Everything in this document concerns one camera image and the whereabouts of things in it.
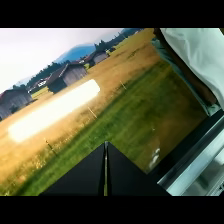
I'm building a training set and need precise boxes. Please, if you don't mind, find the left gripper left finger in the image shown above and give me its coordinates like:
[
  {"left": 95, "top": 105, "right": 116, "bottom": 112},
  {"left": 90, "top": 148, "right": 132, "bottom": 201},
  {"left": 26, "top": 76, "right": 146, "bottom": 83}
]
[{"left": 39, "top": 142, "right": 106, "bottom": 197}]

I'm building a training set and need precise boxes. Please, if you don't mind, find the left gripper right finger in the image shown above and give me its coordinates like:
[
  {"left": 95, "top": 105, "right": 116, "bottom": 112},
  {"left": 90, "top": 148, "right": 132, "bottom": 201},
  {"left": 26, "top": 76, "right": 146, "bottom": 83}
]
[{"left": 106, "top": 141, "right": 172, "bottom": 197}]

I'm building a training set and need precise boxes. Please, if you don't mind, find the white T-shirt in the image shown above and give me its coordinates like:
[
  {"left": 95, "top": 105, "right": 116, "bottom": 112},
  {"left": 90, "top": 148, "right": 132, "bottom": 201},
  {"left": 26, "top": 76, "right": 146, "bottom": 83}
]
[{"left": 159, "top": 27, "right": 224, "bottom": 111}]

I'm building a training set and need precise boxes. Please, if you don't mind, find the silver frame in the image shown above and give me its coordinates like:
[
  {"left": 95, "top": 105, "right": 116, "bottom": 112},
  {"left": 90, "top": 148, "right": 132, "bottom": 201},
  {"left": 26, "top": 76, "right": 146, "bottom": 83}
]
[{"left": 157, "top": 114, "right": 224, "bottom": 197}]

